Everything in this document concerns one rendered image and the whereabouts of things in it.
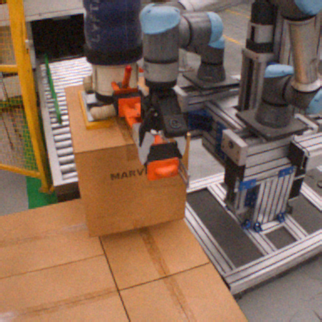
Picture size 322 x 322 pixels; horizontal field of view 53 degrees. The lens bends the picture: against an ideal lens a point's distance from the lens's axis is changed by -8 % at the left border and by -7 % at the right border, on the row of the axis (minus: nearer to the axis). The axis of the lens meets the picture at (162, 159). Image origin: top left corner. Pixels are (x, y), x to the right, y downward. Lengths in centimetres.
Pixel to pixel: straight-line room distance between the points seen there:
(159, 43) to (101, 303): 98
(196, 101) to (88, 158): 76
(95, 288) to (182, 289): 34
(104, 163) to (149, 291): 52
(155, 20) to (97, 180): 68
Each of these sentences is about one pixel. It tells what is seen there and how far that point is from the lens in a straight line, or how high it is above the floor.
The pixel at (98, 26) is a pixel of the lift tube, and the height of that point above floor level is 142.
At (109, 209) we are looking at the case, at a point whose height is 81.
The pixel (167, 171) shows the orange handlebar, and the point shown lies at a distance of 79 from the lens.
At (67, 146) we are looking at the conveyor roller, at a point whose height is 53.
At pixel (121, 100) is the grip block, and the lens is 108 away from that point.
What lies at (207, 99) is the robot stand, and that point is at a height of 95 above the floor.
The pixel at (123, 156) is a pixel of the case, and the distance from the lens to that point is 116.
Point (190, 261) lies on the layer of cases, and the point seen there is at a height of 54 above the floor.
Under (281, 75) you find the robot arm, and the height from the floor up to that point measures 125.
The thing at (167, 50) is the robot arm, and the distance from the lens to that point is 70.
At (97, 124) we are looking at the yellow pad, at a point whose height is 109.
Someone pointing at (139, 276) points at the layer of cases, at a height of 54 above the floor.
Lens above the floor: 168
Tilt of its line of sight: 35 degrees down
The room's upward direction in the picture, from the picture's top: straight up
